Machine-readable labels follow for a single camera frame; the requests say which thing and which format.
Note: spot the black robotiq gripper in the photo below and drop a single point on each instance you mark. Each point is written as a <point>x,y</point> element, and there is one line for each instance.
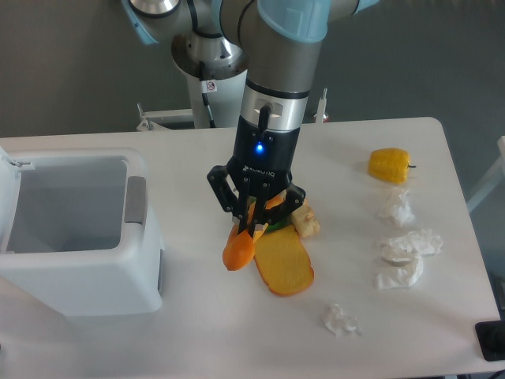
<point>259,157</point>

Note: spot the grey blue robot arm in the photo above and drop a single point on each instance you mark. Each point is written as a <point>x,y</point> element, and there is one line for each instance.
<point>304,21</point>

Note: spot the small crusty bread piece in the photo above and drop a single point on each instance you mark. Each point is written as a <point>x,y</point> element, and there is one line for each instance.
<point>304,221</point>

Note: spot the flat toast bread slice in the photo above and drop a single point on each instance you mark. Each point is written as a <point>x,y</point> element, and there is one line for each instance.
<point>283,262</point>

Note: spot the white trash can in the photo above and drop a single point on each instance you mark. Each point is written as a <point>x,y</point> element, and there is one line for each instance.
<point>78,232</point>

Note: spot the green bell pepper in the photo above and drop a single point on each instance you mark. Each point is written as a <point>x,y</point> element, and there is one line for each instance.
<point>278,226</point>

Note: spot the yellow bell pepper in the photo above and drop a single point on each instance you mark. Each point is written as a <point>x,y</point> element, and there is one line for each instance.
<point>390,165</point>

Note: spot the crumpled white tissue top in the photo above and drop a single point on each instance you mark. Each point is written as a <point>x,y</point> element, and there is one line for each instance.
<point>396,208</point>

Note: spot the small crumpled white tissue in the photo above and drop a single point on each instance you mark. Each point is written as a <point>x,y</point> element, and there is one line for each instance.
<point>337,321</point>

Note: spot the crumpled white tissue lower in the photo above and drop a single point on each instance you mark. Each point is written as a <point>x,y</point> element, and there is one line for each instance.
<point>401,271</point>

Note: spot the crumpled white tissue middle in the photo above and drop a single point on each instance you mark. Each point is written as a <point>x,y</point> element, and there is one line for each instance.
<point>405,248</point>

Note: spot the black device at edge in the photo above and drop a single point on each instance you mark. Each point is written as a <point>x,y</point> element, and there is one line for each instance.
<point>490,335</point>

